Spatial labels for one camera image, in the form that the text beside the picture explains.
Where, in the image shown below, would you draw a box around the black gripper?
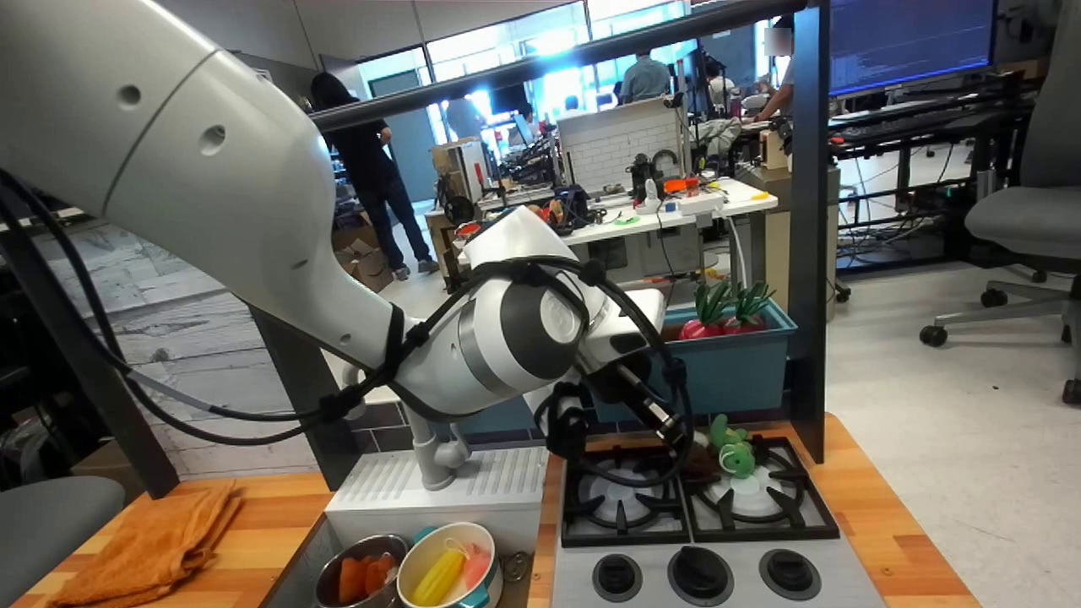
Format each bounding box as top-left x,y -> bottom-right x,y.
577,357 -> 709,469

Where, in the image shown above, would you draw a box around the brown plush toy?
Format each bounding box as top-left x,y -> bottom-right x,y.
685,434 -> 724,478

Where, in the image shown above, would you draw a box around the green plush toy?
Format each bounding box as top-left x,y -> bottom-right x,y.
705,412 -> 756,478

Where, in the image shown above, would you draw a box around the pink plush carrot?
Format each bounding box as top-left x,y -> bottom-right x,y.
455,542 -> 495,590

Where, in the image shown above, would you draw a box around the yellow toy corn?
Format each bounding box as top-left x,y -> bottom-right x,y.
409,546 -> 468,604

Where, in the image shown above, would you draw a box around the black stove knob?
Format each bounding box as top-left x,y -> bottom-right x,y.
593,551 -> 644,604
667,542 -> 737,608
756,546 -> 825,600

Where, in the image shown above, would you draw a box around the grey toy stove black grates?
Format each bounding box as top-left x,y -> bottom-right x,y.
551,434 -> 889,608

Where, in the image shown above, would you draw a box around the white toy sink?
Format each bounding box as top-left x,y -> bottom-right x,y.
268,446 -> 553,608

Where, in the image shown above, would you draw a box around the orange cloth towel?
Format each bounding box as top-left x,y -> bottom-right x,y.
44,482 -> 250,608

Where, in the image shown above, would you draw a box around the teal planter box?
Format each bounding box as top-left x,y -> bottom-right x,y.
664,301 -> 802,425

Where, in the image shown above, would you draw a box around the red radish toy green leaves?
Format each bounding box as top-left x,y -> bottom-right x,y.
720,283 -> 781,336
677,283 -> 731,344

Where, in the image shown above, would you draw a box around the white bowl teal outside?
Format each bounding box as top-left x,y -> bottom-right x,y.
394,519 -> 508,608

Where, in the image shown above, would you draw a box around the white cluttered work table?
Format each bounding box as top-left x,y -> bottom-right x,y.
448,171 -> 781,306

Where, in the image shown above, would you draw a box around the person in grey shirt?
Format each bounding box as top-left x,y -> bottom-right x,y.
619,47 -> 674,108

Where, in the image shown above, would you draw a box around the steel pot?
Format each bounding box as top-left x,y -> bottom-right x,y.
314,533 -> 417,608

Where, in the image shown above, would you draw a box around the person in white shirt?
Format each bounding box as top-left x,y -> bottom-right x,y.
764,12 -> 799,130

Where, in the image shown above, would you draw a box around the black desk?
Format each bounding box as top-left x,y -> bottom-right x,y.
827,77 -> 1033,273

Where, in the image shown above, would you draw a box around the grey office chair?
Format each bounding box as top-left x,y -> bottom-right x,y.
916,0 -> 1081,407

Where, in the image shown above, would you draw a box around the person in black clothes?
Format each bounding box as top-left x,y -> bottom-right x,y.
309,69 -> 435,280

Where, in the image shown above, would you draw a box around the blue computer monitor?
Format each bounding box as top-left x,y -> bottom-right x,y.
827,0 -> 999,101

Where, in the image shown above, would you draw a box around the grey padded chair seat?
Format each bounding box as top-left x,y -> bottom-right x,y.
0,474 -> 129,608

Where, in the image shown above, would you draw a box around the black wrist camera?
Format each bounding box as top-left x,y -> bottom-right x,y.
543,386 -> 600,459

